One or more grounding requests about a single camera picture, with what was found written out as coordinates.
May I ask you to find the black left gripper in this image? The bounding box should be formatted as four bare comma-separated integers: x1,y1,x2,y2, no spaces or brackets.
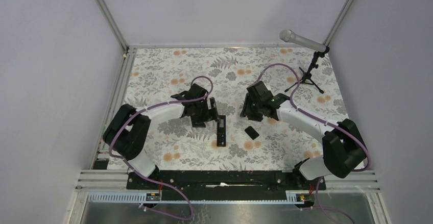
191,97,220,128

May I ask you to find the black remote control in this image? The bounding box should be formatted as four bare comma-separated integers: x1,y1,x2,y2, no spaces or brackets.
216,115,227,147

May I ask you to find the black remote battery cover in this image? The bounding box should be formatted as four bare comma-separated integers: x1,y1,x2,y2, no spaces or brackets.
244,126,260,140

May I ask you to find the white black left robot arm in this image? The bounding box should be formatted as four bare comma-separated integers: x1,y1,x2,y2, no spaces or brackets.
102,84,219,189

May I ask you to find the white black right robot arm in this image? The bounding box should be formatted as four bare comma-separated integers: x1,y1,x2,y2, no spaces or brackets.
241,81,368,189

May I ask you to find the floral patterned table mat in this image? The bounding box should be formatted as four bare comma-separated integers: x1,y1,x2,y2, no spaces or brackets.
111,46,366,172

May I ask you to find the black microphone tripod stand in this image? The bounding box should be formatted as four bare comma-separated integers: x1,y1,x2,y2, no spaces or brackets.
299,46,330,94

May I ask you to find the grey microphone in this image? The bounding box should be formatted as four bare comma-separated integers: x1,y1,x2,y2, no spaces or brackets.
279,30,329,53

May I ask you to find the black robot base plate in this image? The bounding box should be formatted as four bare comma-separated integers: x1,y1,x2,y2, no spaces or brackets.
126,170,326,198

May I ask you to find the white slotted cable duct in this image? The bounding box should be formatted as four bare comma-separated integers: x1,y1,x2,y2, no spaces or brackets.
87,191,305,205

